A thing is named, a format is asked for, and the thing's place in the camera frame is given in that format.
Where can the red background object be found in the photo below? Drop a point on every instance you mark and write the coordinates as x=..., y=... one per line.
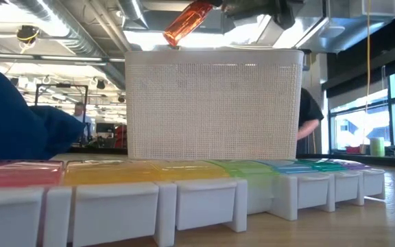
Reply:
x=120, y=135

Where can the person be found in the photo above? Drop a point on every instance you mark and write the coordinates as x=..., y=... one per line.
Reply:
x=307, y=116
x=81, y=118

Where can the black ceiling camera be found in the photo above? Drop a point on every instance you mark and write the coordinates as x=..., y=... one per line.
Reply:
x=27, y=33

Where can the dark blue fabric sling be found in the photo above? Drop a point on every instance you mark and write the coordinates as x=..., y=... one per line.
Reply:
x=9, y=120

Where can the rainbow-lidded weekly pill organizer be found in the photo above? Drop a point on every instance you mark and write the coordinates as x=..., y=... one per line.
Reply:
x=115, y=206

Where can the black ceiling spotlight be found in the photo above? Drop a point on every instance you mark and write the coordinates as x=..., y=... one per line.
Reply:
x=101, y=84
x=121, y=99
x=14, y=81

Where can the red box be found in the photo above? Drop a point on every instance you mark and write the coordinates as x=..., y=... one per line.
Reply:
x=352, y=150

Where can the black metal frame stand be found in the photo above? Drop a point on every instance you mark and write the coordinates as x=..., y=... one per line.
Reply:
x=86, y=94

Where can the dark background monitor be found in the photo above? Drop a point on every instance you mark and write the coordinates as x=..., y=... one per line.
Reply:
x=104, y=128

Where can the red translucent pill bottle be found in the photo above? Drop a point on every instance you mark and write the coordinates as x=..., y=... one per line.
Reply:
x=187, y=22

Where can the white perforated plastic basket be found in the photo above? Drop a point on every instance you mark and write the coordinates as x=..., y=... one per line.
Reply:
x=214, y=109

